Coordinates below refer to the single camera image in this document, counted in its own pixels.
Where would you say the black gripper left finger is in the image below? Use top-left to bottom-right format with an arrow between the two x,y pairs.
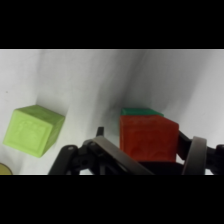
48,126 -> 155,176

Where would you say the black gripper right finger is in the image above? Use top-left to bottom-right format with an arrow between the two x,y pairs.
175,130 -> 224,176

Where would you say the red cube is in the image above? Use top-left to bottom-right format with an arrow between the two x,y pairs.
119,114 -> 180,164

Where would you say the dark green cube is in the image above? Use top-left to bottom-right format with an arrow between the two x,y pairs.
120,107 -> 165,118

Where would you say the light green cube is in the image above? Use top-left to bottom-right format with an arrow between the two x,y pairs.
2,104 -> 66,159

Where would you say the yellow cup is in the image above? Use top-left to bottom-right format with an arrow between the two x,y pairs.
0,162 -> 14,176

